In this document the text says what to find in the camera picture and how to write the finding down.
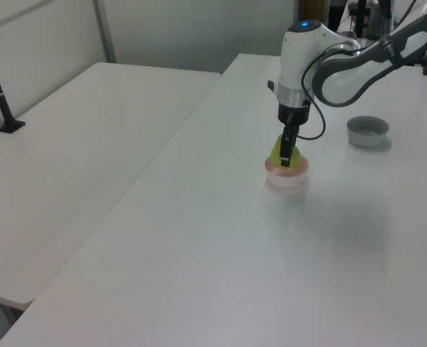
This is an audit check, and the grey plastic bowl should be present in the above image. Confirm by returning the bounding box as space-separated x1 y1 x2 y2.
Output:
345 115 391 148

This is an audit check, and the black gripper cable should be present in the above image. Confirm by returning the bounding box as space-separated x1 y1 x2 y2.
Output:
296 48 358 141

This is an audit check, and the grey partition frame post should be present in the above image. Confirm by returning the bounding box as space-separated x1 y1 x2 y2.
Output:
91 0 118 64

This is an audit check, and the black camera stand pole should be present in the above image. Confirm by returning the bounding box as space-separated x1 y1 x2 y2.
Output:
0 31 27 135

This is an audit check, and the green pear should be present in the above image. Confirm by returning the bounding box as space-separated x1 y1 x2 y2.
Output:
269 133 303 171

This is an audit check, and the pink plastic bowl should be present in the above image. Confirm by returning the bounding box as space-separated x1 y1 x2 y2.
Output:
263 154 311 189

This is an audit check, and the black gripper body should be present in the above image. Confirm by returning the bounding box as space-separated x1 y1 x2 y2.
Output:
277 102 311 128

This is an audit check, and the white side table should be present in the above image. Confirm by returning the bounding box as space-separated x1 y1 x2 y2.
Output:
0 61 223 312

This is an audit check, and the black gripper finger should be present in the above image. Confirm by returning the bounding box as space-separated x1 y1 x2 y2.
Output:
279 123 301 168

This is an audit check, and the dark background equipment clutter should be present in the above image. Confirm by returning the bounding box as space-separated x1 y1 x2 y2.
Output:
295 0 427 41

